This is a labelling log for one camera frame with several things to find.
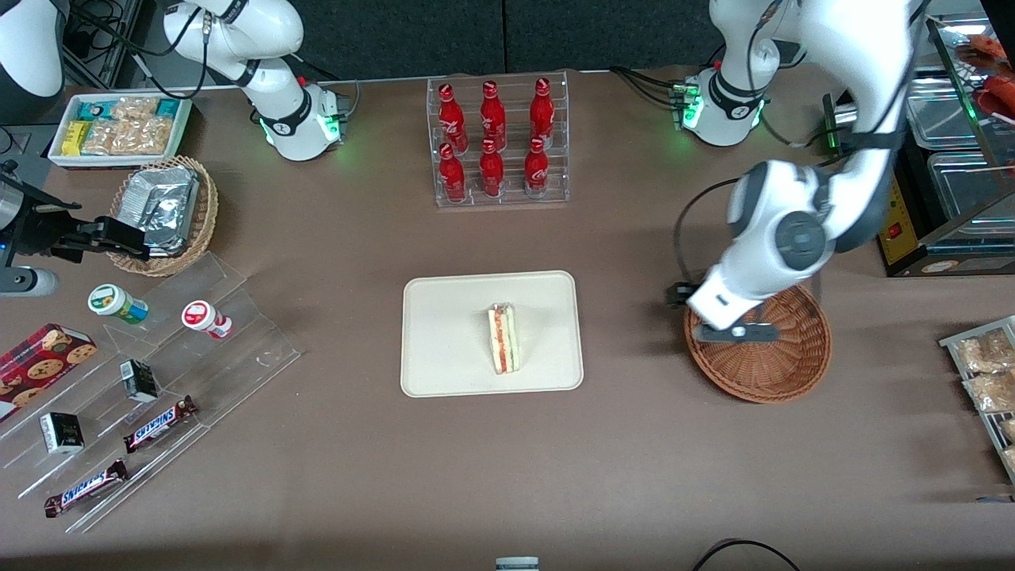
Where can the light wicker basket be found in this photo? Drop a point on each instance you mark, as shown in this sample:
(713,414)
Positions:
(204,214)

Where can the red cola bottle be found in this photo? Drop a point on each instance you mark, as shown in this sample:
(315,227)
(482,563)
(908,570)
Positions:
(492,117)
(451,119)
(542,113)
(492,173)
(452,176)
(537,170)

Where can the brown wicker basket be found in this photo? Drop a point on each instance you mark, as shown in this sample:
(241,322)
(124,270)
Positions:
(789,357)

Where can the red lid yoghurt cup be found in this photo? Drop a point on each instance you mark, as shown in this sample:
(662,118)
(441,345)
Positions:
(204,318)

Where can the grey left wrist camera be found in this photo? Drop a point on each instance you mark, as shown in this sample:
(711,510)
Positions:
(753,333)

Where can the white rectangular snack bin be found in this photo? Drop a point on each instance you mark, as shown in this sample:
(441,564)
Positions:
(184,127)

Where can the black food warmer cabinet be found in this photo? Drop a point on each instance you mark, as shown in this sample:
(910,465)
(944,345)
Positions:
(912,266)

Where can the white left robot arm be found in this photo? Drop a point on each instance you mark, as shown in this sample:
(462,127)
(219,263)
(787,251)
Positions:
(793,230)

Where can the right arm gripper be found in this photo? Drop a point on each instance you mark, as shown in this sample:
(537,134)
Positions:
(41,228)

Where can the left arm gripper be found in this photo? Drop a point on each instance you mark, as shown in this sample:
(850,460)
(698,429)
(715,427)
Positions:
(679,294)

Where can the clear acrylic bottle rack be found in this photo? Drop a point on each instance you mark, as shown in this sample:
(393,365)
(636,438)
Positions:
(511,198)

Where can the small black carton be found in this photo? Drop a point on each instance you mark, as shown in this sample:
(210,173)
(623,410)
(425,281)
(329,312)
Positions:
(139,381)
(62,433)

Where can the orange red packaged food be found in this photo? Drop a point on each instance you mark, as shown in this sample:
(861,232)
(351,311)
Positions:
(995,95)

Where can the triangle sandwich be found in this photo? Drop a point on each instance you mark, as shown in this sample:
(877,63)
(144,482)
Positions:
(503,341)

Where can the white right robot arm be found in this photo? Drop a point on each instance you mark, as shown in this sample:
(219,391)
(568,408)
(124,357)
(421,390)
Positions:
(277,103)

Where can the steel warmer pan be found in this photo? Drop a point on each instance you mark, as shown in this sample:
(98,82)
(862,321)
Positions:
(944,111)
(967,186)

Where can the clear nut snack bag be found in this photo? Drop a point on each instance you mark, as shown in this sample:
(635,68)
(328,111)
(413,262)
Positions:
(991,392)
(983,353)

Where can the red cookie box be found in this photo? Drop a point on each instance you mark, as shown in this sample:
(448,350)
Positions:
(40,369)

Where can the brown snickers bar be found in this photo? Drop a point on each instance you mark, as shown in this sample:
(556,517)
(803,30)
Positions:
(86,488)
(158,424)

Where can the clear cracker bag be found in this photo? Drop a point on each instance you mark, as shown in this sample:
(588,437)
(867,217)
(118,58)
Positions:
(131,137)
(135,108)

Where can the teal snack packet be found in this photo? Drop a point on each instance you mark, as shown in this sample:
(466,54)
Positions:
(168,108)
(93,109)

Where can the silver foil pouch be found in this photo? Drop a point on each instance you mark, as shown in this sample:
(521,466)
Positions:
(162,206)

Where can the grey snack tray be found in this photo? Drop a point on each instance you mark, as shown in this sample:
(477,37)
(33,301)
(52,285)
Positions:
(955,342)

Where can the yellow snack packet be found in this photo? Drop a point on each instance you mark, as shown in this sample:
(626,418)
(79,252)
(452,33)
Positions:
(75,139)

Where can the green lid yoghurt cup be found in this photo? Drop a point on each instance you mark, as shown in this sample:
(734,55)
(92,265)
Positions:
(117,304)

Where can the cream plastic tray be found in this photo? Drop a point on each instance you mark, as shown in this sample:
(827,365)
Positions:
(444,333)

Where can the clear acrylic stepped display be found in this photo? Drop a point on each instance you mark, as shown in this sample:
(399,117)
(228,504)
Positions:
(238,349)

